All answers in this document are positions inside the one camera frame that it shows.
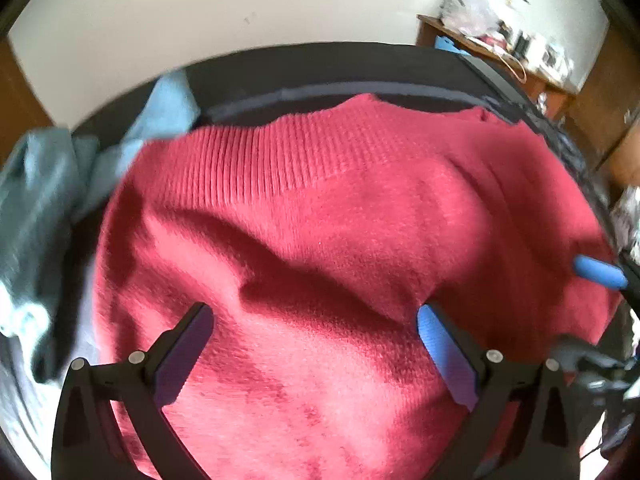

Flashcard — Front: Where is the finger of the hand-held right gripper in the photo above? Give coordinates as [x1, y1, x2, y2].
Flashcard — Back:
[572, 254, 640, 311]
[549, 334, 635, 397]

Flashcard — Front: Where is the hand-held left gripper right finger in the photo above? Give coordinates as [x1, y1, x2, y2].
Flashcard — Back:
[416, 302, 582, 480]

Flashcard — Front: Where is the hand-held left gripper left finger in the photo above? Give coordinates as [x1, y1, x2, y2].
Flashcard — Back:
[52, 302, 216, 480]

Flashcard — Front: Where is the red knit sweater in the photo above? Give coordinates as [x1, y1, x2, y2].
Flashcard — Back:
[92, 92, 624, 480]

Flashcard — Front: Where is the white patterned cloth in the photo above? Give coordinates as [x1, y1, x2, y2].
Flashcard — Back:
[610, 180, 640, 263]

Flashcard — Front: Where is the pale lilac bed sheet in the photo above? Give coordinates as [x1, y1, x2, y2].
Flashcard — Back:
[0, 280, 103, 466]

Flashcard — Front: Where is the brown wooden wardrobe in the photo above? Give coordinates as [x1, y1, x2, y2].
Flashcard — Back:
[565, 22, 640, 186]

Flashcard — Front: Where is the wooden desk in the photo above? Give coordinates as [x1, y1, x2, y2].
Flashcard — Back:
[417, 14, 582, 121]

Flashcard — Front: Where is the light blue cloth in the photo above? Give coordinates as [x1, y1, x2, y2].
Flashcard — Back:
[0, 72, 199, 386]

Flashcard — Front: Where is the small blue object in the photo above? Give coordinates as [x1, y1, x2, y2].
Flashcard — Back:
[434, 35, 472, 57]

